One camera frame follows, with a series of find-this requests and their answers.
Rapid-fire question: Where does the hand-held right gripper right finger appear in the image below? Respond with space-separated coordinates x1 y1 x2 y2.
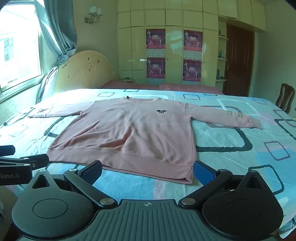
179 161 269 208

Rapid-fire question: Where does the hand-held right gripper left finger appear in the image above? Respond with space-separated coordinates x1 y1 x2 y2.
28 160 118 209

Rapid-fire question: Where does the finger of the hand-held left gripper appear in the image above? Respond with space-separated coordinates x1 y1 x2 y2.
0 145 16 157
20 153 50 172

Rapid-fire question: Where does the pink sweatshirt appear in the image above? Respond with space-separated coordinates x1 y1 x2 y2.
28 96 264 184

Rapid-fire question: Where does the blue patterned bedsheet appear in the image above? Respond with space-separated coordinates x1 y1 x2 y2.
0 88 296 241

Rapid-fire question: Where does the pink striped bed cover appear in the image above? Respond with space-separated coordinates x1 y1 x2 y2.
100 80 225 95

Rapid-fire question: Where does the cream wooden headboard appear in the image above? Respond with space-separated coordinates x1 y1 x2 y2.
53 50 119 93

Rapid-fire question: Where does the window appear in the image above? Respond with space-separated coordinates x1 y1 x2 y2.
0 0 45 94

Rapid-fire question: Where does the brown wooden chair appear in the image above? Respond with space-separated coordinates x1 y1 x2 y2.
275 83 296 114

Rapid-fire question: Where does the cream corner shelf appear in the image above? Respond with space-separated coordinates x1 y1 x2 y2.
216 21 229 82

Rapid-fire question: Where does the brown wooden door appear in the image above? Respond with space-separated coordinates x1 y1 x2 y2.
225 23 255 97

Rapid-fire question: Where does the blue curtain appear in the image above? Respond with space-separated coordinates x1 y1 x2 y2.
34 0 78 105

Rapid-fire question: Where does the cream wardrobe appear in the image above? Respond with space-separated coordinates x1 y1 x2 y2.
117 0 262 86

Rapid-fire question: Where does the wall lamp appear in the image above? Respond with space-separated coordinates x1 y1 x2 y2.
84 6 103 24

